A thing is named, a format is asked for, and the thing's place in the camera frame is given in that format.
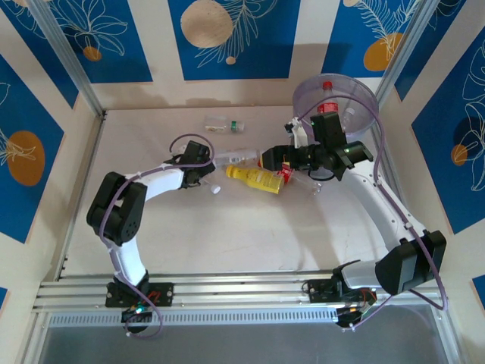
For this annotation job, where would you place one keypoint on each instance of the yellow plastic bottle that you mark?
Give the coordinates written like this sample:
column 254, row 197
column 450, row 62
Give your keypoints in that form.
column 257, row 178

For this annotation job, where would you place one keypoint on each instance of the long red label cola bottle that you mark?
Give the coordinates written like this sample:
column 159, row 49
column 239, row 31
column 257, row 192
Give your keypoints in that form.
column 288, row 176

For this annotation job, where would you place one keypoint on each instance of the clear bottle white label red cap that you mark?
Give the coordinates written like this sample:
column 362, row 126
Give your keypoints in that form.
column 238, row 156

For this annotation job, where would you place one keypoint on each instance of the purple mesh bin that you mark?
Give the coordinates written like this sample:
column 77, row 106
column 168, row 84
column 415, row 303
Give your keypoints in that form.
column 356, row 87

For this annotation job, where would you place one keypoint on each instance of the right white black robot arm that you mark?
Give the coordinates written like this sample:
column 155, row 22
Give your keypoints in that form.
column 379, row 204

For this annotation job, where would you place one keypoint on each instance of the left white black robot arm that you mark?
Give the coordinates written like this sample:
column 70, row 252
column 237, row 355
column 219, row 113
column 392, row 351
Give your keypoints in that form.
column 159, row 182

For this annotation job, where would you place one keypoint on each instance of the clear bottle green band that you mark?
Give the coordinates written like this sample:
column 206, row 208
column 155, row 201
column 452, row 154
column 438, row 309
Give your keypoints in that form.
column 219, row 124

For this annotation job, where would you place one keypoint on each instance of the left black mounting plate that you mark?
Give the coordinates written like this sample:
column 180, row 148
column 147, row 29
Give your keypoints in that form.
column 163, row 294

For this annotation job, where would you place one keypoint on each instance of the black mounting plate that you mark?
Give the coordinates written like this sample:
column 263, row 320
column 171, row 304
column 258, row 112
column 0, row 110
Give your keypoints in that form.
column 163, row 294
column 320, row 292

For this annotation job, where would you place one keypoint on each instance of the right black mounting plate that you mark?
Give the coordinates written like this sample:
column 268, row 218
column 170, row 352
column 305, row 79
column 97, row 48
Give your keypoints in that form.
column 320, row 292

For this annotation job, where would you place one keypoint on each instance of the left base controller board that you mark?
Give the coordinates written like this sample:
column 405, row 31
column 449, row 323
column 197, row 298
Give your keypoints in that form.
column 136, row 310

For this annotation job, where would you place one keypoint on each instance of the base controller board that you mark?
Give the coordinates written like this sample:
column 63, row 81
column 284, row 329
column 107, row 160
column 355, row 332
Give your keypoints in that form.
column 356, row 309
column 136, row 310

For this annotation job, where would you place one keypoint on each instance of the right base controller board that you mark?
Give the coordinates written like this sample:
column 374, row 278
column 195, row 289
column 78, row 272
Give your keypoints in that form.
column 356, row 309

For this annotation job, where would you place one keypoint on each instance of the aluminium side rail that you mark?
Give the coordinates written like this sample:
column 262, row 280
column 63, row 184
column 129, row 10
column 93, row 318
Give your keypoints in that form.
column 80, row 197

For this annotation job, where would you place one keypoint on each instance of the aluminium front rail beam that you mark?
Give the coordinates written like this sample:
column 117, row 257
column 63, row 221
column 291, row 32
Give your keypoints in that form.
column 246, row 288

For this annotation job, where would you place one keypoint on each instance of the aluminium frame post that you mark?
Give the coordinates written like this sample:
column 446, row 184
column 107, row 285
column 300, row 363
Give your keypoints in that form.
column 73, row 64
column 407, row 38

